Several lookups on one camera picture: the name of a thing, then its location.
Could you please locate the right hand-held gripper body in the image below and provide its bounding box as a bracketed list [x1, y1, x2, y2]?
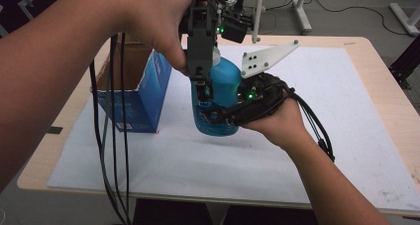
[226, 39, 301, 128]

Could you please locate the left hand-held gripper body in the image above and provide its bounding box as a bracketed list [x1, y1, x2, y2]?
[179, 0, 256, 84]

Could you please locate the blue plastic bottle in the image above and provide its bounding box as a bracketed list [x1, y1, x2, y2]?
[190, 46, 245, 138]

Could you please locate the blue cardboard box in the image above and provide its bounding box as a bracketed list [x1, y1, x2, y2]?
[90, 41, 173, 135]

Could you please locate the person's right hand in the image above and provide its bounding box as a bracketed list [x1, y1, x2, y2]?
[240, 88, 311, 151]

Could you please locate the person's left hand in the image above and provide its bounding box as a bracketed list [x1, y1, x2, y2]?
[105, 0, 206, 77]

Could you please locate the white foam mat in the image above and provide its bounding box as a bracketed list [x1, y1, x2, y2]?
[47, 45, 420, 213]

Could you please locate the white standing desk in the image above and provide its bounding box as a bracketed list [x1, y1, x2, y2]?
[251, 0, 313, 45]

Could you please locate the white stand leg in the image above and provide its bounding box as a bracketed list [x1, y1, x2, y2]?
[388, 1, 420, 39]

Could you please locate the black right gripper cable bundle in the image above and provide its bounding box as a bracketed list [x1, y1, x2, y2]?
[283, 85, 337, 164]

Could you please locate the black gripper cable bundle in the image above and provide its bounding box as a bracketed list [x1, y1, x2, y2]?
[88, 32, 134, 225]
[283, 85, 337, 164]

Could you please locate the black left gripper cable bundle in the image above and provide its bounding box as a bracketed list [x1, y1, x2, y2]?
[88, 32, 134, 225]

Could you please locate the black metal post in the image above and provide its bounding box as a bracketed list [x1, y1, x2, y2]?
[388, 34, 420, 90]

